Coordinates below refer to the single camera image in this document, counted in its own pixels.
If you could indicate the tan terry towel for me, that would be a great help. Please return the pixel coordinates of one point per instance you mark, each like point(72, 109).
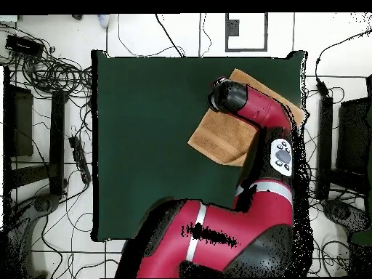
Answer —
point(223, 136)

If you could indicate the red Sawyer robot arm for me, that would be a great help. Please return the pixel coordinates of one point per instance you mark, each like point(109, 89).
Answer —
point(247, 218)

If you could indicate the dark flat panel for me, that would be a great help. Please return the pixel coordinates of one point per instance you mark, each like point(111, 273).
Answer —
point(23, 122)
point(354, 136)

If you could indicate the dark green table cloth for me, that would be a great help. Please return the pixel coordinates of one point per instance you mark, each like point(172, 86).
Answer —
point(145, 145)

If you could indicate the black bar stand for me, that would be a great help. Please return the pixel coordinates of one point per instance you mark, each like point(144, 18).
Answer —
point(57, 130)
point(325, 145)

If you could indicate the pale blue curved object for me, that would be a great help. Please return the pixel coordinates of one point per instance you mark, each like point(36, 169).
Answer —
point(103, 21)

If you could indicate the small dark object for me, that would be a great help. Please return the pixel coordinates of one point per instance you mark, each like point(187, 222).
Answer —
point(78, 17)

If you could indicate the black power strip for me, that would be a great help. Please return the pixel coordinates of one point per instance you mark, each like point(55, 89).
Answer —
point(80, 159)

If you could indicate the grey stand base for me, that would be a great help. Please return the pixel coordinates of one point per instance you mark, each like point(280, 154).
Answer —
point(340, 210)
point(43, 203)

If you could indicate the black box device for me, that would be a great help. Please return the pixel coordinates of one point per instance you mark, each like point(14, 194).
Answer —
point(24, 46)

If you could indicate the dark green object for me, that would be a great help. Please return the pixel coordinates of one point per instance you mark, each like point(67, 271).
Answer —
point(361, 238)

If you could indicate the grey rectangular floor frame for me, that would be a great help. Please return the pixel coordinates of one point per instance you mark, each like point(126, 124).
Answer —
point(232, 27)

